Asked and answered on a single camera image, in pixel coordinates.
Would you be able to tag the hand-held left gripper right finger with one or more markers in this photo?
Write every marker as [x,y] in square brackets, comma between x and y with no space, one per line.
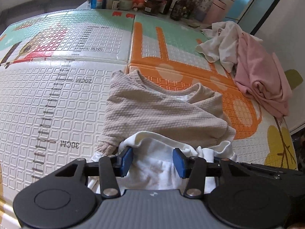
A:
[180,162]

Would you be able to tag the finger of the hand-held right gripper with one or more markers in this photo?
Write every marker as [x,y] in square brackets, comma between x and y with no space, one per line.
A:
[259,169]

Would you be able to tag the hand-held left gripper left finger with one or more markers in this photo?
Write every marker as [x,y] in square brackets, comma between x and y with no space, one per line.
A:
[126,161]

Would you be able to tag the beige and white dress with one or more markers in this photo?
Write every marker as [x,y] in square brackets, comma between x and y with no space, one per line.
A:
[154,109]

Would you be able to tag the pink folded cloth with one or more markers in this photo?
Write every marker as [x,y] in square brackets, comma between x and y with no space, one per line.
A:
[259,76]

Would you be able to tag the printed foam play mat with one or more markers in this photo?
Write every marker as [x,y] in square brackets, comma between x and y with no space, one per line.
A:
[59,95]

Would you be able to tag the crumpled white garment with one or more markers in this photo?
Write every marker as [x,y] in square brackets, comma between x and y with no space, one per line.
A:
[221,45]

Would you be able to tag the brown glass bottle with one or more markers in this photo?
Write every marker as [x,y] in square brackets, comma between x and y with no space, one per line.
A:
[167,3]
[176,10]

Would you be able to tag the pink canister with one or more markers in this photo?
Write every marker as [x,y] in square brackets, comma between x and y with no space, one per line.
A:
[215,12]

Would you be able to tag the dark jam jar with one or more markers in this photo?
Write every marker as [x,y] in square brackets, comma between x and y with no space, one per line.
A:
[152,6]

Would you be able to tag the green-lid white jar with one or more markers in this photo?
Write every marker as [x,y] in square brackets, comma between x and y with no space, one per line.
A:
[114,2]

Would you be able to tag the grey padded bed rail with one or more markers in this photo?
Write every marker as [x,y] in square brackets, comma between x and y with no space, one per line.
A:
[35,4]

